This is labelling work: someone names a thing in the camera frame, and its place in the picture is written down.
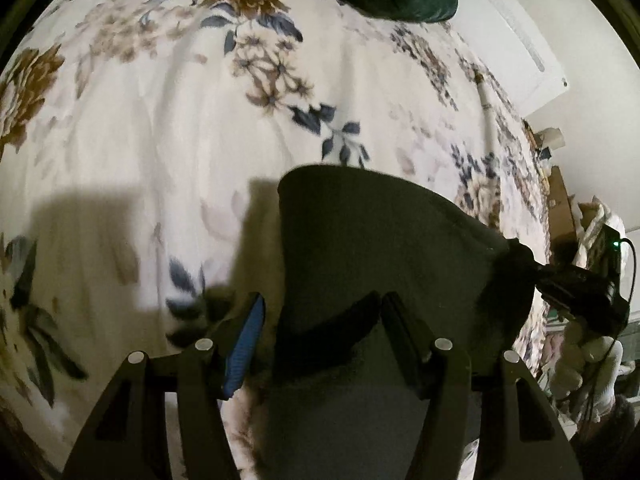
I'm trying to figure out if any black striped sweater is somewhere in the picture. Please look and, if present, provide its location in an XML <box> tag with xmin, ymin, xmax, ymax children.
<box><xmin>260</xmin><ymin>166</ymin><xmax>535</xmax><ymax>479</ymax></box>

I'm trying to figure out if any pile of white clothes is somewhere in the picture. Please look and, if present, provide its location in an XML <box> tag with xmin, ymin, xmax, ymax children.
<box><xmin>573</xmin><ymin>196</ymin><xmax>626</xmax><ymax>269</ymax></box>

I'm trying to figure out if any white gloved right hand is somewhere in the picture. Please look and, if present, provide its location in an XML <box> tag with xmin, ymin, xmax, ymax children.
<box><xmin>549</xmin><ymin>321</ymin><xmax>624</xmax><ymax>415</ymax></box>

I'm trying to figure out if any brown cardboard box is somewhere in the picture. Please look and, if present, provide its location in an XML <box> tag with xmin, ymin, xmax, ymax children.
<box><xmin>548</xmin><ymin>166</ymin><xmax>577</xmax><ymax>249</ymax></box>

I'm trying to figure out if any white bed headboard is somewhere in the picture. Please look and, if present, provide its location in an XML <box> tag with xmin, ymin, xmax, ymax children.
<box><xmin>450</xmin><ymin>0</ymin><xmax>568</xmax><ymax>117</ymax></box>

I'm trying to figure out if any floral bed blanket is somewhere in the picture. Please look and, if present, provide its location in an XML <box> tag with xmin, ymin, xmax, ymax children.
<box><xmin>1</xmin><ymin>0</ymin><xmax>549</xmax><ymax>479</ymax></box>

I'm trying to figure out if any black cable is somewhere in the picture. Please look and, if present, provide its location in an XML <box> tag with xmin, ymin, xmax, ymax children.
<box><xmin>579</xmin><ymin>236</ymin><xmax>639</xmax><ymax>426</ymax></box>

